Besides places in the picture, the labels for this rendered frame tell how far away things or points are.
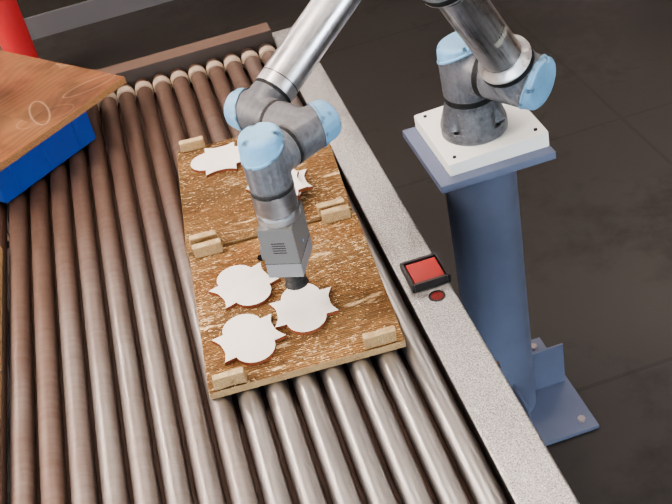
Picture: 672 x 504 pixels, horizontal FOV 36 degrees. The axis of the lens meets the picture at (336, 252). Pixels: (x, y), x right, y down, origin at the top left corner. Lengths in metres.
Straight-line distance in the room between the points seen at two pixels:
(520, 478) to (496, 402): 0.16
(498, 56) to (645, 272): 1.42
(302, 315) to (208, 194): 0.51
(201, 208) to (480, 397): 0.82
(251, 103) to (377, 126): 2.42
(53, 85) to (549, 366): 1.51
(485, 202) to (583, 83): 1.99
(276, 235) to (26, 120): 1.01
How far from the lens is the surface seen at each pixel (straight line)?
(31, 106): 2.64
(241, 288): 1.97
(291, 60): 1.84
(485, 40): 2.03
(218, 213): 2.20
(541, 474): 1.59
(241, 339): 1.86
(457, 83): 2.24
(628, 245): 3.44
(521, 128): 2.34
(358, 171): 2.26
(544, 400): 2.93
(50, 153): 2.57
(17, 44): 5.16
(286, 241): 1.74
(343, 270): 1.96
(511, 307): 2.60
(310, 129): 1.71
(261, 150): 1.65
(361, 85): 4.52
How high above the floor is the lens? 2.15
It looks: 37 degrees down
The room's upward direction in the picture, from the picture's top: 13 degrees counter-clockwise
